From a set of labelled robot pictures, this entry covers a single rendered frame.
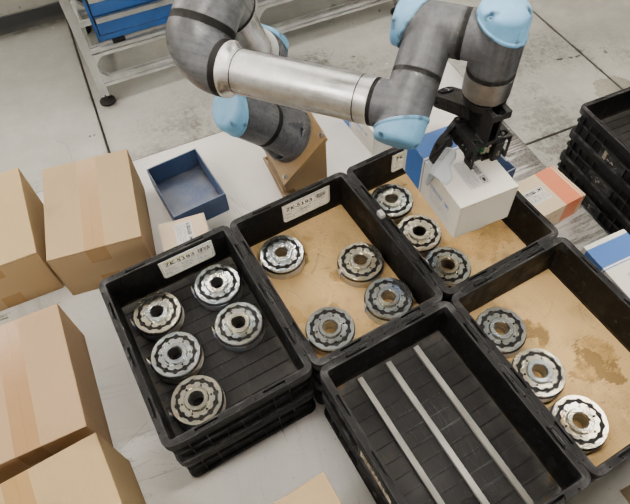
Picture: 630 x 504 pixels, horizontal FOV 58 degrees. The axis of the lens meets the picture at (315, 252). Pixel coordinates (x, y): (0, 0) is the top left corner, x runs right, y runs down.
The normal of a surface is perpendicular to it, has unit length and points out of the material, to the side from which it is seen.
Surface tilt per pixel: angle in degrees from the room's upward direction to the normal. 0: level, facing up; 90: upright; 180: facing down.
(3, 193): 0
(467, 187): 0
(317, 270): 0
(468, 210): 90
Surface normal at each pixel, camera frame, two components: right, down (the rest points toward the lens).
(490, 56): -0.39, 0.77
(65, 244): -0.04, -0.57
